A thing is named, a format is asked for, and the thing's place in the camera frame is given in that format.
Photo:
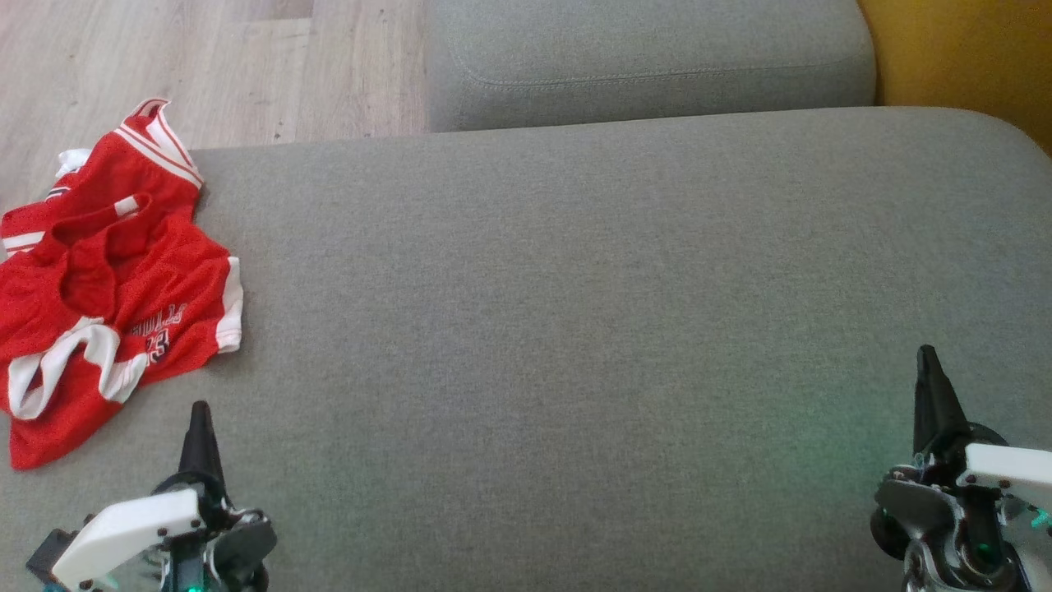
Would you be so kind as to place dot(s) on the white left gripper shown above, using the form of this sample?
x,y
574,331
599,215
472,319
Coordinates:
x,y
131,530

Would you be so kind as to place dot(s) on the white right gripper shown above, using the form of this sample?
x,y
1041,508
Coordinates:
x,y
986,493

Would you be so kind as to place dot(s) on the red mesh shorts white stripes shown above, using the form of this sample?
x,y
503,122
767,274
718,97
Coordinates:
x,y
164,279

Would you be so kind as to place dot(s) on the red T-shirt white sleeves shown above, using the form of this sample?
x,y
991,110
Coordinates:
x,y
136,168

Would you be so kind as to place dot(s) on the large grey sofa seat cushion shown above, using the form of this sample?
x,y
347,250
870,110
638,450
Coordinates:
x,y
575,329

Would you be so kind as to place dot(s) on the small grey sofa cushion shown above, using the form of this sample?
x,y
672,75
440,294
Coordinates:
x,y
649,57

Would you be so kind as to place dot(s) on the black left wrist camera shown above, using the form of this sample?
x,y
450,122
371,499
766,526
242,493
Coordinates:
x,y
49,559

